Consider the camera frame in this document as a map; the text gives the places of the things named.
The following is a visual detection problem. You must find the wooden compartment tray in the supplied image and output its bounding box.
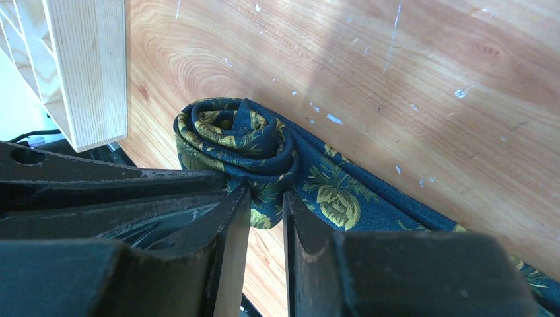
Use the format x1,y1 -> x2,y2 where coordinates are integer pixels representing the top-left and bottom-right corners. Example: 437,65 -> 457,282
1,0 -> 127,152

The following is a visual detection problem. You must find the navy yellow floral tie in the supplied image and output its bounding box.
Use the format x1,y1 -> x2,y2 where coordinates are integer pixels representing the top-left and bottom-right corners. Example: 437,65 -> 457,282
173,98 -> 559,316

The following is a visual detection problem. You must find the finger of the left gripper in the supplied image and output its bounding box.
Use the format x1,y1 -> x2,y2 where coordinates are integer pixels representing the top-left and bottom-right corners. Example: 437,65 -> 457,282
1,142 -> 226,214
1,190 -> 227,248

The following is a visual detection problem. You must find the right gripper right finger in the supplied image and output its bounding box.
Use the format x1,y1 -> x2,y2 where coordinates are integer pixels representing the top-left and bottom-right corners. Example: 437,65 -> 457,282
283,192 -> 538,316

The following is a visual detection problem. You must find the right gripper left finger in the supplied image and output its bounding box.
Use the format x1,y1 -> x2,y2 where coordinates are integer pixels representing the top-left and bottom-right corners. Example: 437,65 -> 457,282
1,186 -> 251,316

